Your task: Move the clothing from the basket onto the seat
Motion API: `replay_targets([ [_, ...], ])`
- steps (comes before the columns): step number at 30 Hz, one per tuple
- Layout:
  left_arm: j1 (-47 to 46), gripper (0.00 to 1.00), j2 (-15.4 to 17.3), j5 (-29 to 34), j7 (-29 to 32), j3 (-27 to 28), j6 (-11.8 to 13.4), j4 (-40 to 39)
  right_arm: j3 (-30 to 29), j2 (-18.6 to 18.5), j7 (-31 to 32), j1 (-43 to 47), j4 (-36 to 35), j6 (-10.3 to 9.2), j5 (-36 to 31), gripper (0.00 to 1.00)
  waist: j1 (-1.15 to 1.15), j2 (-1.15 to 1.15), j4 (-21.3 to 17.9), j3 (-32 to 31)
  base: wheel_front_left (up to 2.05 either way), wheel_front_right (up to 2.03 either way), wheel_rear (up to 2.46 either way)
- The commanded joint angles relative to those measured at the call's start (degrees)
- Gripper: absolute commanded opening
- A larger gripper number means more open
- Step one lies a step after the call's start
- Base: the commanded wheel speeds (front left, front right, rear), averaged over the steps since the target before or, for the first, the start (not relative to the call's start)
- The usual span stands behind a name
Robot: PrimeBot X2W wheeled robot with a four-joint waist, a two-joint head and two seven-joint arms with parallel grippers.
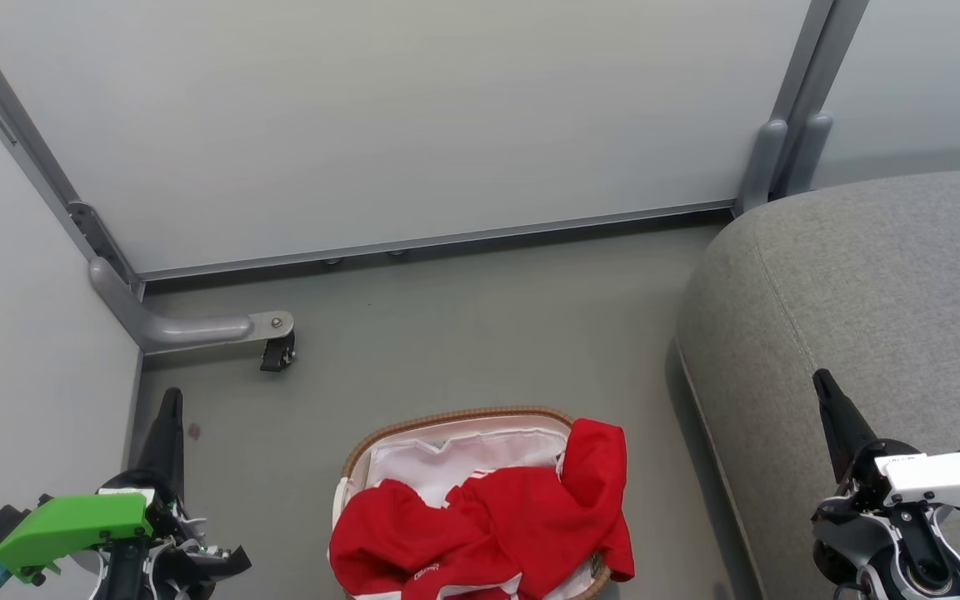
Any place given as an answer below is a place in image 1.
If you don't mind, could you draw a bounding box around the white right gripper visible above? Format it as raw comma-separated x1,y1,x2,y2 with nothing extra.
812,368,960,532

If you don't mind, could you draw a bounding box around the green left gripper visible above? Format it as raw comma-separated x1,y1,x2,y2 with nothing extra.
0,387,253,600

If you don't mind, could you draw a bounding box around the red and white garment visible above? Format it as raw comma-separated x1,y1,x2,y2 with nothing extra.
328,418,636,600

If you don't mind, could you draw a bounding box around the grey fabric sofa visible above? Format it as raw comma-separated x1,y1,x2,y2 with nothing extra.
676,165,960,600

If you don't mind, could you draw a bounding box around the grey partition foot with plate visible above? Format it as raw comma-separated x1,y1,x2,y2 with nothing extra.
88,257,296,355

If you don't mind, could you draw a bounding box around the black caster wheel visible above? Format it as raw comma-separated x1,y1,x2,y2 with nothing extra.
260,329,298,373

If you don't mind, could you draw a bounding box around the grey rounded partition foot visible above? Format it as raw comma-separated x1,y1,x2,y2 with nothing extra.
737,119,790,215
784,112,833,198

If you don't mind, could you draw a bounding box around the brown wicker laundry basket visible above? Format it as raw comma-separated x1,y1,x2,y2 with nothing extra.
338,406,614,600

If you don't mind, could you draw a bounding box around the grey partition bottom rail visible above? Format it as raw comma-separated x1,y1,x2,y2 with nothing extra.
137,200,738,283

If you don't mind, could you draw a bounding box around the grey slanted partition post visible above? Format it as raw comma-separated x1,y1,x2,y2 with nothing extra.
0,23,144,293

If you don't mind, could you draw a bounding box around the grey double partition post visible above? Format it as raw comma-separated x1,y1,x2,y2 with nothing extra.
770,0,871,126

